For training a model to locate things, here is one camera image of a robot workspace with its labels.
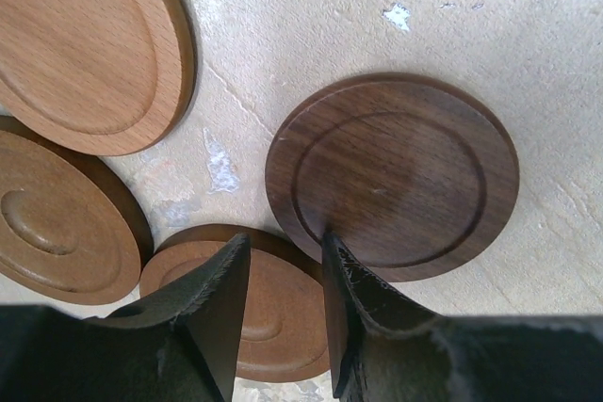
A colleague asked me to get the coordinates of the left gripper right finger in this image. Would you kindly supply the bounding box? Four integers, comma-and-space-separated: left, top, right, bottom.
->
321, 233, 602, 401

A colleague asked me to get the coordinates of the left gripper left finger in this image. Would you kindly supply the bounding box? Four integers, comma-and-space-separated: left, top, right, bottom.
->
1, 233, 251, 401

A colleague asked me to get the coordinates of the brown ringed coaster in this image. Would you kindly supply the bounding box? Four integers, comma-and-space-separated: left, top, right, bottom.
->
1, 116, 154, 305
139, 224, 330, 383

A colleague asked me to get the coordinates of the dark walnut coaster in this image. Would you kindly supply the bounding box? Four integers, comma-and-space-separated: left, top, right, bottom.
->
265, 72, 520, 282

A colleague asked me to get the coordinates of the light wood coaster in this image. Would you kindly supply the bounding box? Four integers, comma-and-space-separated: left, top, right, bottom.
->
1, 0, 196, 156

